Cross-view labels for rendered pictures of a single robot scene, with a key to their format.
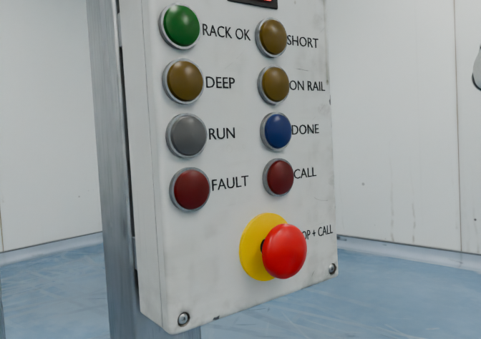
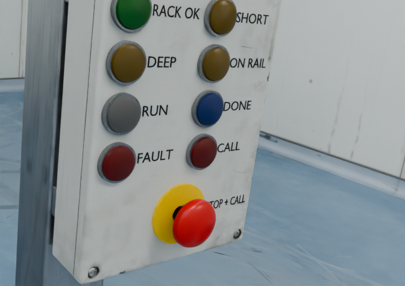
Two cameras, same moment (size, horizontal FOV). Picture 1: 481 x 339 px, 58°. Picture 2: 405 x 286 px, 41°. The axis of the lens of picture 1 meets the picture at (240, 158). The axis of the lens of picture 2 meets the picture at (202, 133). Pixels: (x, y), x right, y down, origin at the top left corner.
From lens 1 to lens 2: 13 cm
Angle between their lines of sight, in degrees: 13
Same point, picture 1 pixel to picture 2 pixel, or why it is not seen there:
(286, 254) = (195, 228)
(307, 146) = (235, 122)
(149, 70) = (94, 48)
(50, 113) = not seen: outside the picture
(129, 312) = (41, 250)
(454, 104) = not seen: outside the picture
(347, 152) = (301, 40)
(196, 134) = (131, 115)
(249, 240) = (163, 208)
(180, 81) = (123, 65)
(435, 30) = not seen: outside the picture
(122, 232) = (43, 177)
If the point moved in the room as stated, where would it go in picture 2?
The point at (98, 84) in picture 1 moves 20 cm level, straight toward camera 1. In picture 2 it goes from (35, 23) to (65, 74)
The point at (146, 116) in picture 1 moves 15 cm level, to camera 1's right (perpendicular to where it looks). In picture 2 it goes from (85, 88) to (296, 113)
